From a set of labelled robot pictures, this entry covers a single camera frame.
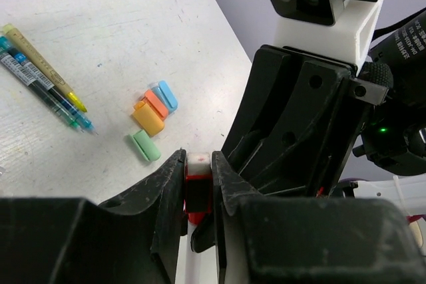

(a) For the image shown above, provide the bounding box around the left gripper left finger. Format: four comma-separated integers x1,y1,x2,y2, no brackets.
1,150,186,283

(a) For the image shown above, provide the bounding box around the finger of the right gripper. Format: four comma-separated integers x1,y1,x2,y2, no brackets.
222,45,299,164

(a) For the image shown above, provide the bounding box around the blue pen cap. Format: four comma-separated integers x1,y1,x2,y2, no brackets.
152,80,178,114

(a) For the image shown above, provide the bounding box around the orange pen cap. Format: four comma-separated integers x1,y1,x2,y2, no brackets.
142,89,169,120

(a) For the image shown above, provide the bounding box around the yellow pen cap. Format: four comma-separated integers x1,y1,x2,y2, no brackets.
132,102,164,136

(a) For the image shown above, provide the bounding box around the red pen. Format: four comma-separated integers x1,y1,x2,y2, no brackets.
184,153,212,283

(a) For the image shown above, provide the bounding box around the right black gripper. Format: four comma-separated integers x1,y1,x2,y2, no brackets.
239,10,425,194

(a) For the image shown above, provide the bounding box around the yellow barrel pen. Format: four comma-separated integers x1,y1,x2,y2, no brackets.
3,23,87,112

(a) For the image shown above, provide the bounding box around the blue capped pen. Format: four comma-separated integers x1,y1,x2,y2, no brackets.
1,36,97,134

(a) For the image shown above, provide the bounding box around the green pen cap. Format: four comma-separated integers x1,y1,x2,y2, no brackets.
124,130,161,162

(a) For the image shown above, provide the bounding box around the teal thin pen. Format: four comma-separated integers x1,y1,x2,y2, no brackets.
1,48,81,130

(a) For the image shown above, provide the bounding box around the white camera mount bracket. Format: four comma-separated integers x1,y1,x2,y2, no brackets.
273,0,384,68

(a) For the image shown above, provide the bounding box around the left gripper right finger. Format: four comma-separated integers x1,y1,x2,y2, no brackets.
211,152,425,283

